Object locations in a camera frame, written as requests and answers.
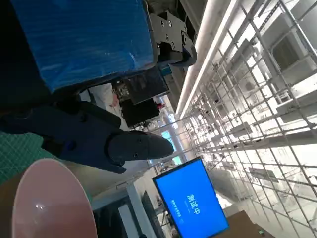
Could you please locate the pink bowl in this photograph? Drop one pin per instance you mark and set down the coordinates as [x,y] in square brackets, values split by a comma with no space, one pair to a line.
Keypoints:
[49,203]

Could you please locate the person at desk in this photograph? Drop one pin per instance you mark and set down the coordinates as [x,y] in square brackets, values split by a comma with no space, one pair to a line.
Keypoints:
[106,95]

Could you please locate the black monitor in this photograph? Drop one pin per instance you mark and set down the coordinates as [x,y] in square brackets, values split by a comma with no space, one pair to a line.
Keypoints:
[138,114]
[148,85]

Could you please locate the blue screen monitor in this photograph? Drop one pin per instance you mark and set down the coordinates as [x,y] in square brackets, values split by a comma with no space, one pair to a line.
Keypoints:
[190,198]

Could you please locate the green cutting mat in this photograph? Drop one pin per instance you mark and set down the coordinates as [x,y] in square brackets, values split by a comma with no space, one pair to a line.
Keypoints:
[15,153]

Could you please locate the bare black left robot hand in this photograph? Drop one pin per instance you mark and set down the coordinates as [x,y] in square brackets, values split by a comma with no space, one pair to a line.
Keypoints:
[86,42]

